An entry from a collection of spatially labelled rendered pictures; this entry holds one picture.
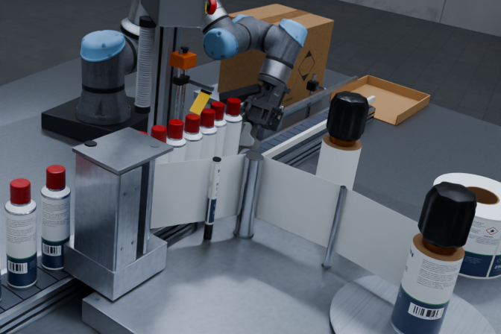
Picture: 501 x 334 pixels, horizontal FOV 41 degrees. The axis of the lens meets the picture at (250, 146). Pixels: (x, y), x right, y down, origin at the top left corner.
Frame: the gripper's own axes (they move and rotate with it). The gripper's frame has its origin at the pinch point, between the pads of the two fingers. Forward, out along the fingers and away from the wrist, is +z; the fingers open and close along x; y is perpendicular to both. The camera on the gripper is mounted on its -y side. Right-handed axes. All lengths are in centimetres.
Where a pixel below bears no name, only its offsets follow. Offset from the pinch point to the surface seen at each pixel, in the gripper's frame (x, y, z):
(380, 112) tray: 77, 5, -33
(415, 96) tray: 96, 8, -46
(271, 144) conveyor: 21.1, -1.7, -5.8
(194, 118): -25.0, 2.0, -2.9
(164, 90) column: -20.4, -11.9, -6.5
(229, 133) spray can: -9.0, 2.3, -3.5
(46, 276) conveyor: -50, 2, 35
